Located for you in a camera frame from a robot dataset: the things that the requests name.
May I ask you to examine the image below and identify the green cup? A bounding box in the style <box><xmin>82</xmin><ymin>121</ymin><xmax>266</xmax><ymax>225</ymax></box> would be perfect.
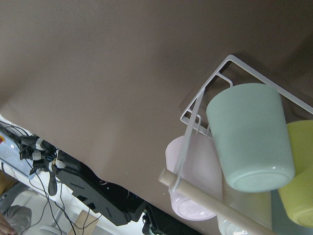
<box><xmin>206</xmin><ymin>83</ymin><xmax>295</xmax><ymax>192</ymax></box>

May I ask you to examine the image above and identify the pink cup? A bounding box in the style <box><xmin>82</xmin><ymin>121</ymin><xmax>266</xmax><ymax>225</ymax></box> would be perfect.
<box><xmin>170</xmin><ymin>134</ymin><xmax>223</xmax><ymax>221</ymax></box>

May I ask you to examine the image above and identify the cream white cup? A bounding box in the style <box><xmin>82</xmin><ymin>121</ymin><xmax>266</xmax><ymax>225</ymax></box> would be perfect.
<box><xmin>217</xmin><ymin>182</ymin><xmax>272</xmax><ymax>235</ymax></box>

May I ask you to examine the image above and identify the yellow cup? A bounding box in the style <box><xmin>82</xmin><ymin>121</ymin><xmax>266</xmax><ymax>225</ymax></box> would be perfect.
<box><xmin>278</xmin><ymin>120</ymin><xmax>313</xmax><ymax>228</ymax></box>

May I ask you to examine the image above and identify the white wire cup rack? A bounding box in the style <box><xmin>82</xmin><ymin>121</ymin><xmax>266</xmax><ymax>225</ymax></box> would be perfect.
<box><xmin>159</xmin><ymin>55</ymin><xmax>313</xmax><ymax>235</ymax></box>

